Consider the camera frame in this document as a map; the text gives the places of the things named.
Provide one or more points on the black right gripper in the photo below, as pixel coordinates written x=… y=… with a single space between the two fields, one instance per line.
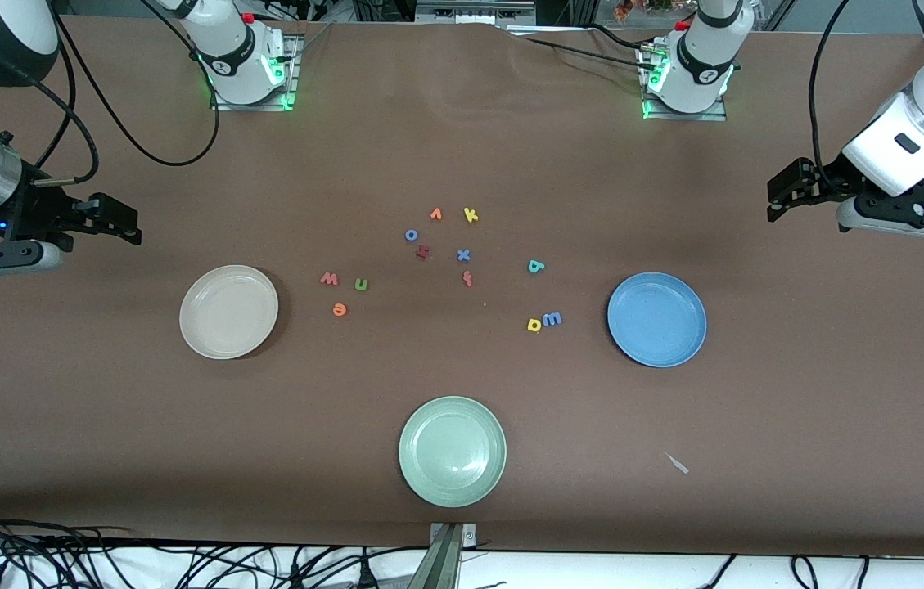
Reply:
x=38 y=214

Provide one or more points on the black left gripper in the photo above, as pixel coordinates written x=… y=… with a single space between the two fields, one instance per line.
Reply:
x=824 y=182

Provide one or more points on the pink foam letter w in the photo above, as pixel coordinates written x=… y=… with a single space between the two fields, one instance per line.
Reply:
x=330 y=281

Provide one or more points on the blue foam letter m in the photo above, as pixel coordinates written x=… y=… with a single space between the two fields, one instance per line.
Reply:
x=552 y=321

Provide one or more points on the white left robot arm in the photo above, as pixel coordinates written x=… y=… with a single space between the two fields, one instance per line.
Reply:
x=707 y=49

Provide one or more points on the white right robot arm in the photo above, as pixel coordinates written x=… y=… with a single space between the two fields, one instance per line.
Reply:
x=232 y=49

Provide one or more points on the beige round plate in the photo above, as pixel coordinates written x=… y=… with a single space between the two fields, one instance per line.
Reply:
x=228 y=312

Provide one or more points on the blue round plate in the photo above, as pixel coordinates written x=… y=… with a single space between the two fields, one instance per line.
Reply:
x=656 y=319

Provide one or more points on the orange background object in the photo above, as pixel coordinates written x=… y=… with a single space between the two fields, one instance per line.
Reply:
x=624 y=8

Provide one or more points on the small white paper scrap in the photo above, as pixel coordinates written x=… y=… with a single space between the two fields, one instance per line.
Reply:
x=677 y=463

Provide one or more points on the brown table cover sheet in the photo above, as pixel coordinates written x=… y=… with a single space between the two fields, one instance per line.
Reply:
x=462 y=147

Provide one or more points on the pale green round plate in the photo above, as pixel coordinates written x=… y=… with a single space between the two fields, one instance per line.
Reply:
x=452 y=451

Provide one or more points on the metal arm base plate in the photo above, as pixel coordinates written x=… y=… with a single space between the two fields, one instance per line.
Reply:
x=715 y=116
x=291 y=90

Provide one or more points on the aluminium frame rail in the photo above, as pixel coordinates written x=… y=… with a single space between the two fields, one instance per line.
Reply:
x=474 y=10

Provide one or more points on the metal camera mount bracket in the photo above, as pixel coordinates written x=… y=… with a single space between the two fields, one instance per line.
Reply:
x=452 y=536

